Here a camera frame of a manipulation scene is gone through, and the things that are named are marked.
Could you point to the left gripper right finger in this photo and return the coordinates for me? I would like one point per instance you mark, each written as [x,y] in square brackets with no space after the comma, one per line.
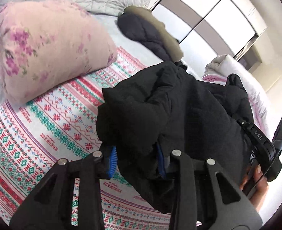
[205,196]

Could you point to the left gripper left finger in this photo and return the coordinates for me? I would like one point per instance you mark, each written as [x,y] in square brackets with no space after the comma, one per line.
[68,196]

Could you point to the black garment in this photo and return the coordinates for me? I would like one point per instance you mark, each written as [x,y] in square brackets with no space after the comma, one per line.
[162,108]

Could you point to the person's right hand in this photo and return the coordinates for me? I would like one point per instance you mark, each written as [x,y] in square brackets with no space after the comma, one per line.
[260,183]

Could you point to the patterned knit-print bed sheet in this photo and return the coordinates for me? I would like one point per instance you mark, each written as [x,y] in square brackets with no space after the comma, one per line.
[62,124]

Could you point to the pink and white bedding pile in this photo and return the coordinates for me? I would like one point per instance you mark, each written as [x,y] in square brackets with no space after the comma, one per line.
[217,72]

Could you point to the white sliding-door wardrobe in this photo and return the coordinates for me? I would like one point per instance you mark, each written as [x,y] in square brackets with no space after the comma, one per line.
[206,28]

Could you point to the pink floral folded quilt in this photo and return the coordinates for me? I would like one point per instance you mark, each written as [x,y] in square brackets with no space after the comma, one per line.
[44,44]

